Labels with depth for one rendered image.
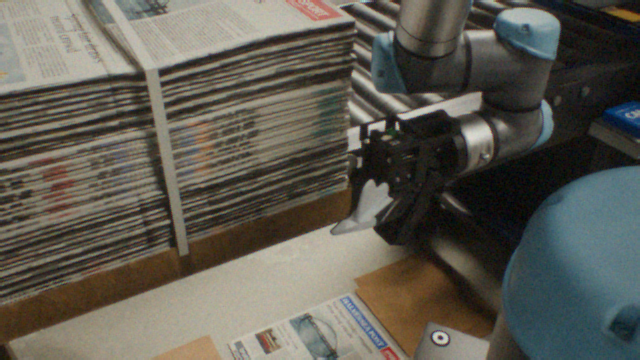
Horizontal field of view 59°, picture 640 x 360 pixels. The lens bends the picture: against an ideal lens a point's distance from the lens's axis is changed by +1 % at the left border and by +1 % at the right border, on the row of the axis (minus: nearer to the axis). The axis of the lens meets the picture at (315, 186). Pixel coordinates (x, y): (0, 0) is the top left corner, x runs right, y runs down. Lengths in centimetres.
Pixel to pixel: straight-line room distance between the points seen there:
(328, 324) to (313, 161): 104
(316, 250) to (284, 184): 123
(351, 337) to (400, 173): 92
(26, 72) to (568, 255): 38
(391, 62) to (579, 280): 47
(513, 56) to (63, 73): 49
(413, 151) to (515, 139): 16
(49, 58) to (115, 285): 21
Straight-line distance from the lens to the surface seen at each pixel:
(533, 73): 74
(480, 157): 74
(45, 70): 47
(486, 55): 71
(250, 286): 168
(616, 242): 27
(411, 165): 67
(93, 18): 56
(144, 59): 46
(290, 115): 52
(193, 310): 164
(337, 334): 155
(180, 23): 53
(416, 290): 168
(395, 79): 69
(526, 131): 78
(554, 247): 27
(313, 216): 60
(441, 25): 63
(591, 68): 108
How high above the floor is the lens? 120
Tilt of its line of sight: 36 degrees down
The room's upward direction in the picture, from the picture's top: straight up
